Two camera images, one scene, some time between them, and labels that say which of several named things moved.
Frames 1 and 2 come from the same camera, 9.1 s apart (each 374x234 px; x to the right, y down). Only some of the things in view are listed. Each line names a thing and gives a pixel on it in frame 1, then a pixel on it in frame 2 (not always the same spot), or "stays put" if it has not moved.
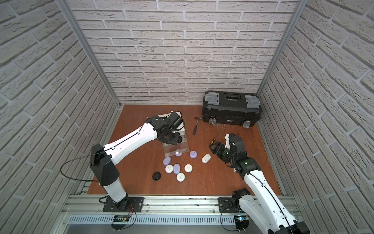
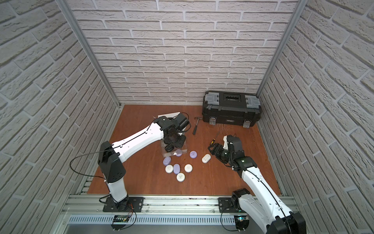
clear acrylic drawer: x=170 y=149 stays put
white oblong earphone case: x=206 y=158 stays put
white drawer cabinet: x=165 y=115 stays put
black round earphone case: x=156 y=176 -> x=169 y=147
